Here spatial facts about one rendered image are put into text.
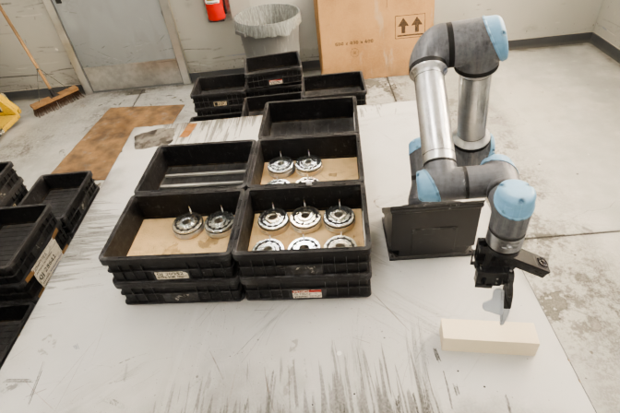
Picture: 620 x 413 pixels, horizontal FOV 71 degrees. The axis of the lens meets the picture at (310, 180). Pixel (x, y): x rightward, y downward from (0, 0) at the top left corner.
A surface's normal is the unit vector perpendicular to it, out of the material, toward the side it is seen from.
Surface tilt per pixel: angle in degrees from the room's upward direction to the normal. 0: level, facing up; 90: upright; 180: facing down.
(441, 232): 90
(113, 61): 90
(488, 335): 0
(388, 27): 77
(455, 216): 90
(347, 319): 0
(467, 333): 0
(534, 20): 90
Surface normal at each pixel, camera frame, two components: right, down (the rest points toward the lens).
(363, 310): -0.10, -0.78
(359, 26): 0.02, 0.46
